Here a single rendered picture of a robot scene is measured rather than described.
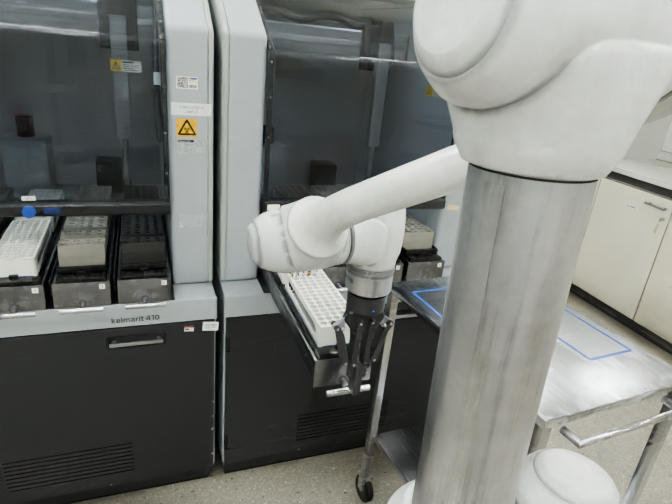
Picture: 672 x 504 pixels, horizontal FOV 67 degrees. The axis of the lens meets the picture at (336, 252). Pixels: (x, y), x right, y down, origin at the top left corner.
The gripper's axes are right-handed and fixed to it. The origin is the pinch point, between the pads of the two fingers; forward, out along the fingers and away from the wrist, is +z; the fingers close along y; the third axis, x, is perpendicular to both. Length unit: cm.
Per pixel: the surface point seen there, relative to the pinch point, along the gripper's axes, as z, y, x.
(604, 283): 61, -229, -131
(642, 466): 24, -71, 18
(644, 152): -14, -278, -172
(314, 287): -5.8, 0.1, -29.5
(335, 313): -5.8, -0.8, -16.2
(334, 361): 0.3, 2.3, -6.5
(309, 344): 0.0, 5.9, -13.4
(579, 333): -2, -62, -2
